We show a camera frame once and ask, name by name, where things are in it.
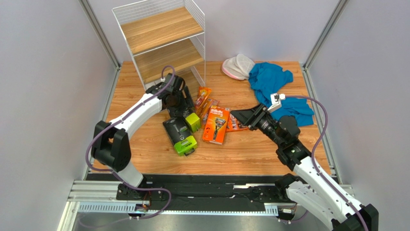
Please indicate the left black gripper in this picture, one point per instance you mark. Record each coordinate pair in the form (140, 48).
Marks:
(174, 111)

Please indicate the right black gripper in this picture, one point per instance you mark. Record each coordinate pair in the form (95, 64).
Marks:
(253, 116)

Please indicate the black green razor box large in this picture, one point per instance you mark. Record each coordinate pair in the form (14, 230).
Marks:
(191, 119)

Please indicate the black green razor box small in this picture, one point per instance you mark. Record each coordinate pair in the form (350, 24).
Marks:
(180, 136)

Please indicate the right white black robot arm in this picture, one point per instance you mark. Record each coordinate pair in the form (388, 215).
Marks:
(314, 173)

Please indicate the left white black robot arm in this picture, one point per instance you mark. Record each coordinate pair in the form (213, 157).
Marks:
(110, 145)

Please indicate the flat orange razor cartridge pack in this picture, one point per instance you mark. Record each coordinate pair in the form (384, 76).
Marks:
(235, 125)

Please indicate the orange disposable razor pack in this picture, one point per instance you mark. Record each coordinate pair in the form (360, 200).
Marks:
(203, 94)

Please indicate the orange clear razor blister pack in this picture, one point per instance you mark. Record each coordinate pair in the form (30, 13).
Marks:
(205, 110)

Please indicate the orange Gillette Fusion razor box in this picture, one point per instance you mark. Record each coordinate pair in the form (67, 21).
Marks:
(215, 128)

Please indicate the blue cloth garment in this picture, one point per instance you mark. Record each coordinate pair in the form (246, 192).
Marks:
(266, 79)

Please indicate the white pink mesh laundry bag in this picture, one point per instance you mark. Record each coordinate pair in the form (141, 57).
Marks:
(238, 67)

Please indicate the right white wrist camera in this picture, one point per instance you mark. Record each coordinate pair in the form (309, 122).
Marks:
(276, 101)

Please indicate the white wire wooden shelf unit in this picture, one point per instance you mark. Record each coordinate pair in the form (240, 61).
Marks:
(165, 32)

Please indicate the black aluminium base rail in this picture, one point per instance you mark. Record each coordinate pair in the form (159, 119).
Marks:
(232, 195)

